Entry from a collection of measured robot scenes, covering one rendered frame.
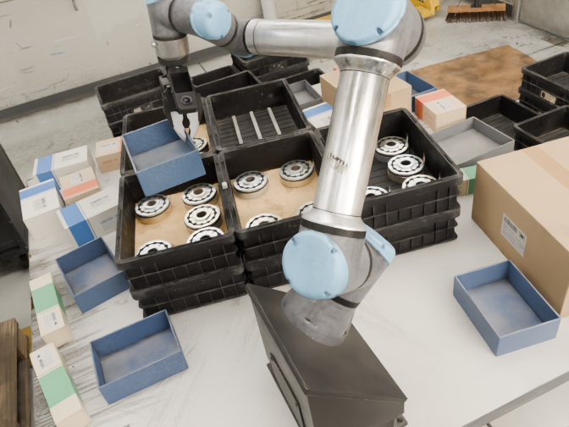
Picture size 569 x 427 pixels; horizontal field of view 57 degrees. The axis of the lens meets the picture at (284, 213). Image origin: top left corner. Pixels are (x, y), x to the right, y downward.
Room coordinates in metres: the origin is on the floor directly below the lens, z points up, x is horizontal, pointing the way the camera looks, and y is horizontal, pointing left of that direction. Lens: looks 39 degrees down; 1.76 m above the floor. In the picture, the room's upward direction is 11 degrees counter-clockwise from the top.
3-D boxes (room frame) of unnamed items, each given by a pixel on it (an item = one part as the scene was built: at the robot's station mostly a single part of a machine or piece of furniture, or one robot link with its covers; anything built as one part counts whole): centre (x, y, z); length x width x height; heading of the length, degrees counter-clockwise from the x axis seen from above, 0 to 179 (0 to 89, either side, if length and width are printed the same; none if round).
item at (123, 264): (1.17, 0.30, 0.92); 0.40 x 0.30 x 0.02; 5
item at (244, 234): (1.20, 0.00, 0.92); 0.40 x 0.30 x 0.02; 5
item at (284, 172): (1.31, -0.06, 0.86); 0.10 x 0.10 x 0.01
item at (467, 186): (1.27, -0.60, 0.73); 0.24 x 0.06 x 0.06; 91
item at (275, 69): (3.02, -0.08, 0.37); 0.40 x 0.30 x 0.45; 106
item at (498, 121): (2.12, -1.12, 0.26); 0.40 x 0.30 x 0.23; 16
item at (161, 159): (1.13, 0.27, 1.10); 0.20 x 0.15 x 0.07; 17
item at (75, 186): (1.61, 0.70, 0.74); 0.16 x 0.12 x 0.07; 19
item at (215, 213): (1.17, 0.23, 0.86); 0.10 x 0.10 x 0.01
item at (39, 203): (1.53, 0.82, 0.75); 0.20 x 0.12 x 0.09; 19
